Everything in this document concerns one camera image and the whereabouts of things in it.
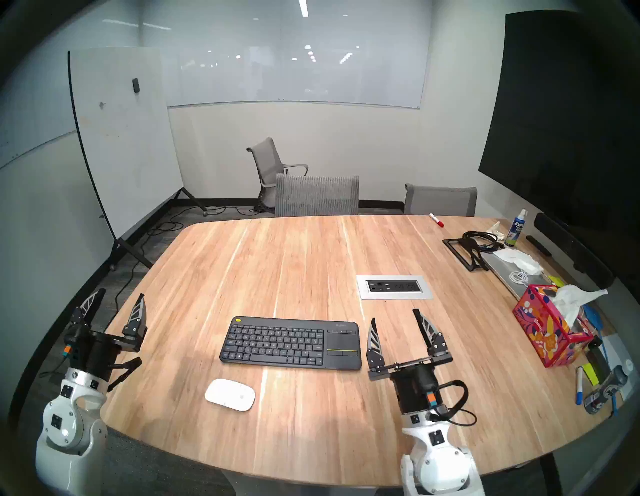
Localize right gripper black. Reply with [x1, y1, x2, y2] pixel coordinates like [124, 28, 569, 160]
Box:
[366, 308, 453, 416]

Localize silver laptop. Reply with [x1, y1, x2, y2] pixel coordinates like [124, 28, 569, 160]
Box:
[480, 250, 556, 301]

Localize black cable bundle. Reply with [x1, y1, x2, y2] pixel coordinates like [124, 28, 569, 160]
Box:
[462, 230, 506, 252]

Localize white wireless mouse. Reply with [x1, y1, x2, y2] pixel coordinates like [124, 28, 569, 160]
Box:
[204, 378, 256, 412]

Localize large black wall screen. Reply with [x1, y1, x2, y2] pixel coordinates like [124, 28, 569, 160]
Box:
[478, 10, 640, 241]

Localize red floral tissue box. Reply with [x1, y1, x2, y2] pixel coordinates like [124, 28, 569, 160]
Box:
[512, 284, 596, 369]

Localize grey mesh chair wide back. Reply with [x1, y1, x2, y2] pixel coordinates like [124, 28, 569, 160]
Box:
[274, 174, 360, 217]

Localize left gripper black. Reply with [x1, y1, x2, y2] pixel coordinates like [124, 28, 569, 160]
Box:
[62, 288, 148, 393]

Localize wall whiteboard with writing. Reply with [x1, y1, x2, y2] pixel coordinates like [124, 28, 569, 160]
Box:
[0, 10, 143, 171]

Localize grey mesh office chair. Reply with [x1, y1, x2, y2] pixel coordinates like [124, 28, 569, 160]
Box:
[403, 183, 478, 217]

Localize grey chair with armrests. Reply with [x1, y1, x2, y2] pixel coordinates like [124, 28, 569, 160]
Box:
[246, 137, 309, 213]

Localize dark grey wireless keyboard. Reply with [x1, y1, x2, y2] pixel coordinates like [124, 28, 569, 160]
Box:
[219, 316, 362, 371]

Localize black laptop stand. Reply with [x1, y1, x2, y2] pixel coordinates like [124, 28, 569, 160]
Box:
[442, 237, 493, 272]

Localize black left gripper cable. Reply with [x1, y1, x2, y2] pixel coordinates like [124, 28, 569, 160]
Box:
[107, 357, 143, 392]

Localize glass wall whiteboard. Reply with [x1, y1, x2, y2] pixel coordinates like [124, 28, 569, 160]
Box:
[140, 0, 432, 110]

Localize silver table power outlet box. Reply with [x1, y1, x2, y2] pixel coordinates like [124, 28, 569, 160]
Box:
[356, 274, 434, 301]

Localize grey spray can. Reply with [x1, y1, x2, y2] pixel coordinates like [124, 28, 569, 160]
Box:
[584, 365, 628, 415]

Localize black floor cables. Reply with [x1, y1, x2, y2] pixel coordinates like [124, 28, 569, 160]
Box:
[115, 197, 261, 311]

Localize white crumpled paper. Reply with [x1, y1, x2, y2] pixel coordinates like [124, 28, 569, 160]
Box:
[494, 248, 543, 275]

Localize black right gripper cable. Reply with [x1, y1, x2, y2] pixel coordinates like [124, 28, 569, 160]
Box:
[430, 380, 478, 427]

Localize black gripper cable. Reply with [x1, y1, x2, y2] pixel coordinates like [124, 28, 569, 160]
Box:
[430, 380, 478, 427]
[107, 357, 143, 392]

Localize whiteboard cleaner spray bottle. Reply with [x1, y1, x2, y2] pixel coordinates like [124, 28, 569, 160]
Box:
[505, 209, 528, 247]

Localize white paper sheet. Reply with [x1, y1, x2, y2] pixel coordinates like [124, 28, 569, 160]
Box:
[600, 332, 638, 373]

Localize freestanding whiteboard on stand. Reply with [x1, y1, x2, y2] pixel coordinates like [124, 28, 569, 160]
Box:
[67, 46, 208, 270]

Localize black video sound bar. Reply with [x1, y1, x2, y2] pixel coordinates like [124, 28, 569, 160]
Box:
[533, 212, 616, 290]

